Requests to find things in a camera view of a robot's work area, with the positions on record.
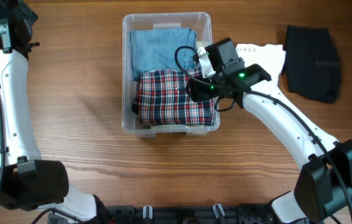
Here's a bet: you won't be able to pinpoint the white pixel print t-shirt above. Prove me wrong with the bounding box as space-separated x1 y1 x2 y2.
198 44 286 85

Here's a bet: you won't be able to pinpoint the clear plastic storage bin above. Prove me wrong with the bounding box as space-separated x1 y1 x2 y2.
121 12 220 138

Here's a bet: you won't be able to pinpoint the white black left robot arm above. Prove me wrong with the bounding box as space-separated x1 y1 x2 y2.
0 1 114 223

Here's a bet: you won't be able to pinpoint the folded black garment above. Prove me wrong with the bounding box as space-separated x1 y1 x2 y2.
284 26 341 103

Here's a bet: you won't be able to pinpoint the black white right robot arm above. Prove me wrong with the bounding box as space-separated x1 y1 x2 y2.
187 38 352 223

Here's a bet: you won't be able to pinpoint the blue denim jeans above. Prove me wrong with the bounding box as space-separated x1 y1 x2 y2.
129 27 197 82

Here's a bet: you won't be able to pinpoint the red navy plaid shirt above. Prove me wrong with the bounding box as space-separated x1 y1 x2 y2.
132 69 215 126

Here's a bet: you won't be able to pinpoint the cream white cloth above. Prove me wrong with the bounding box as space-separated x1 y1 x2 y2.
139 45 213 132

